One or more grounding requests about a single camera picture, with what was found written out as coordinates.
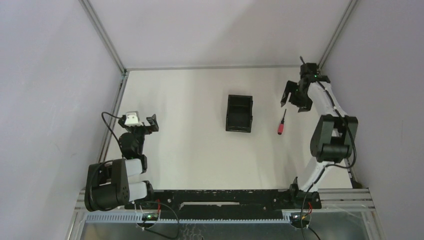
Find grey cable duct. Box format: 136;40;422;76
85;212;291;224

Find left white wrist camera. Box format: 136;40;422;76
124;111;142;127

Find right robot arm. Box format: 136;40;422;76
280;62;359;208

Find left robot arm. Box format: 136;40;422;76
84;111;159;212

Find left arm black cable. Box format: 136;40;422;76
100;111;127;150

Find black plastic bin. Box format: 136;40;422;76
225;94;253;133

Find red handled screwdriver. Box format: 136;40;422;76
277;109;287;135

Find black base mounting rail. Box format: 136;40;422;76
124;189;322;220

